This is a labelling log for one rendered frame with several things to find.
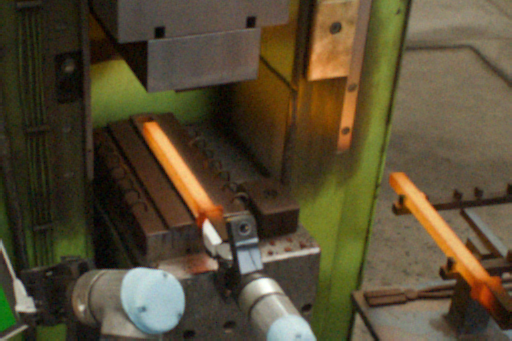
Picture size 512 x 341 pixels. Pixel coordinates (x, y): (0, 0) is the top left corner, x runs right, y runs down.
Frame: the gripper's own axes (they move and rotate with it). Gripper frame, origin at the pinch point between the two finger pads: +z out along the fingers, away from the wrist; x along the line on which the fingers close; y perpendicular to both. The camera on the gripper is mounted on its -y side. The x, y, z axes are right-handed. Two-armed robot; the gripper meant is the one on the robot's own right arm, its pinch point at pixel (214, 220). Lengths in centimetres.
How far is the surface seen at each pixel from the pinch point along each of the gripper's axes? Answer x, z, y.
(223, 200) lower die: 4.9, 7.3, 1.2
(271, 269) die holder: 11.1, -3.4, 11.7
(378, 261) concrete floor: 105, 91, 100
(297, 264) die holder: 16.7, -3.3, 11.8
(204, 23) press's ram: -2.6, 2.0, -38.0
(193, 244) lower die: -2.9, 2.6, 6.7
